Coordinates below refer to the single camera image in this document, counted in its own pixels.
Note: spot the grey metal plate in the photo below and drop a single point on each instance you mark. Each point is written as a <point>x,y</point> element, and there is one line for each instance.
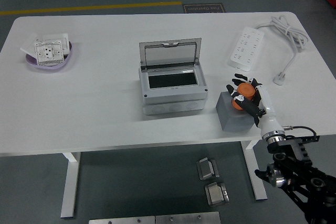
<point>120,221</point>
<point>186,218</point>

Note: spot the grey cube with round hole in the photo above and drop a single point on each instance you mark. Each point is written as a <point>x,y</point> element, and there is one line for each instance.
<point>231,121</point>

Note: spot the small metal block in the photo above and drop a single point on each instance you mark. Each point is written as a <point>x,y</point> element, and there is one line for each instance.
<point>206,169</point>
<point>215,195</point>

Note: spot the plain white switch panel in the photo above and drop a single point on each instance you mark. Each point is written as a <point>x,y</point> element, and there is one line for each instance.
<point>56,36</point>

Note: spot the white socket panel with holes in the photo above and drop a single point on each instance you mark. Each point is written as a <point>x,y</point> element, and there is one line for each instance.
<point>42,53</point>

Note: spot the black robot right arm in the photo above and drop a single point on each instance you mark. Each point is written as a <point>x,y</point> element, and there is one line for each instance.
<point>296,153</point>

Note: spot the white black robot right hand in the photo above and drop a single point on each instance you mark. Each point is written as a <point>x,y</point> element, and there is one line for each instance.
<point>267,119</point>

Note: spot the white table leg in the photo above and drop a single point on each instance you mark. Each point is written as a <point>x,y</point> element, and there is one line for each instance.
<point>69,187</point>
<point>249,155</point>

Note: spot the orange cylinder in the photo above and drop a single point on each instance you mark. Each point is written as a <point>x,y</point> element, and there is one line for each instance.
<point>246,91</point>

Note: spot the purple plastic bowl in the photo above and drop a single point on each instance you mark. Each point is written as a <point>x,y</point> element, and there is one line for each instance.
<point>52,67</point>

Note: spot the grey junction box with lid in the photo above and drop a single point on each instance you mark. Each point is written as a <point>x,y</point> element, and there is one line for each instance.
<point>173,98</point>

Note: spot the brown floor sign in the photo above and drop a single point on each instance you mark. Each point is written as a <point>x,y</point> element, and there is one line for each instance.
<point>203,8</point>

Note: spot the white power strip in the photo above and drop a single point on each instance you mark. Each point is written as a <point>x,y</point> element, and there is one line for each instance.
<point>245,48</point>

